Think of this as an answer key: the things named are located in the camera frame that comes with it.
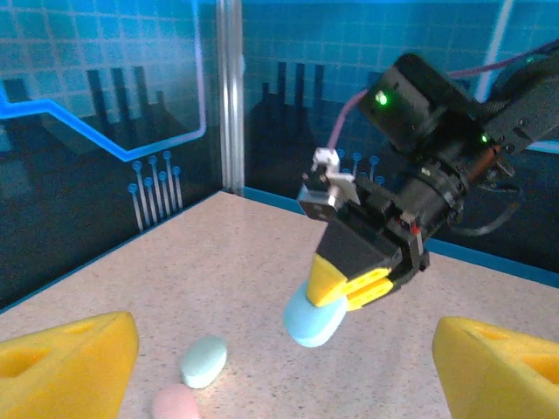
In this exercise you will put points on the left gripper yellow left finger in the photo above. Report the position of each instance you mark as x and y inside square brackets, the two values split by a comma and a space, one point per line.
[61, 371]

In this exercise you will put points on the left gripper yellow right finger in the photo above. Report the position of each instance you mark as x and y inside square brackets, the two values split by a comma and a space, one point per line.
[502, 375]

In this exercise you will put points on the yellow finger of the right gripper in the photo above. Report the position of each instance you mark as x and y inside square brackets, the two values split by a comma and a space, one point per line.
[349, 253]
[371, 288]

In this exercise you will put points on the blue earbud charging case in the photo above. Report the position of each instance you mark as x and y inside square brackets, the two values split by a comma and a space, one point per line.
[312, 325]

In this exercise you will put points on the pink earbud charging case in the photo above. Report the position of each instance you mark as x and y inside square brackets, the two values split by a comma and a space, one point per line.
[174, 403]

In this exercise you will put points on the green earbud charging case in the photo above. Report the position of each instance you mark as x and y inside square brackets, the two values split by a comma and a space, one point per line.
[204, 361]

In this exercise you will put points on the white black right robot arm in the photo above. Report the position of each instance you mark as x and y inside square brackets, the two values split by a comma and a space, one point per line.
[533, 109]

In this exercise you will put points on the aluminium frame post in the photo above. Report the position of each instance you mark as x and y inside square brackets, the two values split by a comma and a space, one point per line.
[229, 96]

